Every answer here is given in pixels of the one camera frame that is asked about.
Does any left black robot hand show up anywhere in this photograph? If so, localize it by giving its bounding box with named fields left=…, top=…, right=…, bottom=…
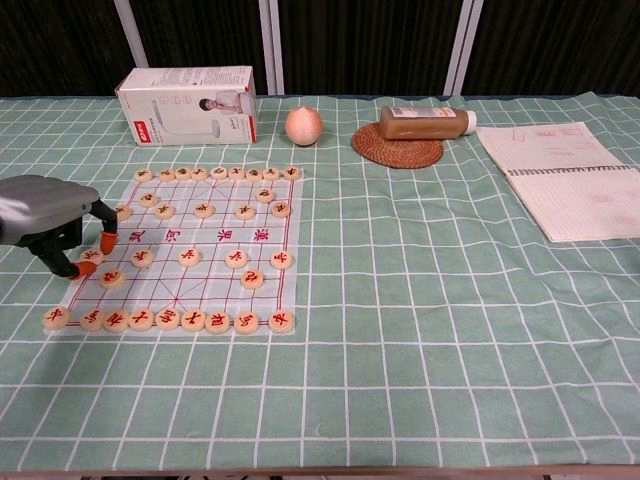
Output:
left=0, top=174, right=119, bottom=281

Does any translucent chess board sheet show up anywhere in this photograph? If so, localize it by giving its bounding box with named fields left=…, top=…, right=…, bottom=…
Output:
left=47, top=172, right=306, bottom=336

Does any round woven rattan coaster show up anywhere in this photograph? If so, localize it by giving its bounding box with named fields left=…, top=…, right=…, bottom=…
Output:
left=351, top=122, right=445, bottom=170

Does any white cardboard product box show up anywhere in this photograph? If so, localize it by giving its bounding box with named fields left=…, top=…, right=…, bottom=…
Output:
left=114, top=64, right=260, bottom=147

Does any peach coloured ball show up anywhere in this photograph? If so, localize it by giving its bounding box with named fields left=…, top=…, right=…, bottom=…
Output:
left=284, top=105, right=324, bottom=147

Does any green checkered tablecloth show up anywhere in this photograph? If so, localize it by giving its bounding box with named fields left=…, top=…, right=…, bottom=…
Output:
left=0, top=92, right=640, bottom=474

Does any brown drink bottle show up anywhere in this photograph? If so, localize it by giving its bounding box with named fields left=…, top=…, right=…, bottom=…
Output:
left=378, top=104, right=479, bottom=141

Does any open spiral notebook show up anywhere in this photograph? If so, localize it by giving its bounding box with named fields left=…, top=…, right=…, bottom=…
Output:
left=474, top=121, right=640, bottom=244

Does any black screen panel white frame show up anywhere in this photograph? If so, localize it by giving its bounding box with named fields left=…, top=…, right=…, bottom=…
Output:
left=112, top=0, right=286, bottom=96
left=444, top=0, right=640, bottom=97
left=259, top=0, right=481, bottom=97
left=0, top=0, right=151, bottom=99

